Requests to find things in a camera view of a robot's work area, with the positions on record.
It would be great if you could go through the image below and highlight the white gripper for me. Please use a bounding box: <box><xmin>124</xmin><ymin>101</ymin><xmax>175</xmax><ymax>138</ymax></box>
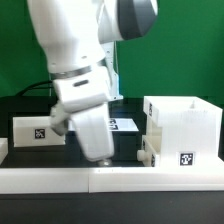
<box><xmin>53</xmin><ymin>66</ymin><xmax>114</xmax><ymax>166</ymax></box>

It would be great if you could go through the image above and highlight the white front drawer box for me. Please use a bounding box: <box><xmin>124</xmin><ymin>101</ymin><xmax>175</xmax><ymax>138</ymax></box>
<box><xmin>137</xmin><ymin>135</ymin><xmax>161</xmax><ymax>167</ymax></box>

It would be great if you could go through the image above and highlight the white drawer box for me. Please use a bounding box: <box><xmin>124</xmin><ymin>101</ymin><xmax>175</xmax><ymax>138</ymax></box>
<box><xmin>137</xmin><ymin>135</ymin><xmax>161</xmax><ymax>167</ymax></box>
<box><xmin>13</xmin><ymin>116</ymin><xmax>65</xmax><ymax>147</ymax></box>

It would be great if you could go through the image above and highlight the white drawer cabinet frame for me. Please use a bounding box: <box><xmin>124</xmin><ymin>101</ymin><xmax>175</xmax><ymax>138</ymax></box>
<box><xmin>143</xmin><ymin>96</ymin><xmax>222</xmax><ymax>168</ymax></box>

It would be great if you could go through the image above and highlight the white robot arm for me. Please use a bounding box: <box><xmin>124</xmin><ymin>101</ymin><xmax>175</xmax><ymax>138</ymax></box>
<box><xmin>27</xmin><ymin>0</ymin><xmax>158</xmax><ymax>161</ymax></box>

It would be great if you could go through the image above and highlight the white rear drawer box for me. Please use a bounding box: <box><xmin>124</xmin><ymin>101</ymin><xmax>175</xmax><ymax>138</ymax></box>
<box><xmin>13</xmin><ymin>116</ymin><xmax>65</xmax><ymax>147</ymax></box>

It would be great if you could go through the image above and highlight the marker sheet on table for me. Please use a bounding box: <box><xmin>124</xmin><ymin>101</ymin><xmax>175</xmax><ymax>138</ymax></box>
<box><xmin>66</xmin><ymin>117</ymin><xmax>140</xmax><ymax>133</ymax></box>

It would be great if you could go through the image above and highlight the white front fence rail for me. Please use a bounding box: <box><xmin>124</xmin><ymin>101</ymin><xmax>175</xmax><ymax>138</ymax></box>
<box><xmin>0</xmin><ymin>167</ymin><xmax>224</xmax><ymax>194</ymax></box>

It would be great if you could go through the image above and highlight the white fence rail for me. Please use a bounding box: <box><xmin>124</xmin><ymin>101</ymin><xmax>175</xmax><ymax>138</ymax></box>
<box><xmin>0</xmin><ymin>138</ymin><xmax>8</xmax><ymax>165</ymax></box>
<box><xmin>0</xmin><ymin>167</ymin><xmax>224</xmax><ymax>194</ymax></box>

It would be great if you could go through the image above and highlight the white left fence rail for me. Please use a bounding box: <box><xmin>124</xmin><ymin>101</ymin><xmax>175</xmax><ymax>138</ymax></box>
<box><xmin>0</xmin><ymin>138</ymin><xmax>8</xmax><ymax>165</ymax></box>

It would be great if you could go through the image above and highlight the black cable bundle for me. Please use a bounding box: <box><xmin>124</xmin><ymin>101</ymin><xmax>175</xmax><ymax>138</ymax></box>
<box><xmin>15</xmin><ymin>79</ymin><xmax>55</xmax><ymax>98</ymax></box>

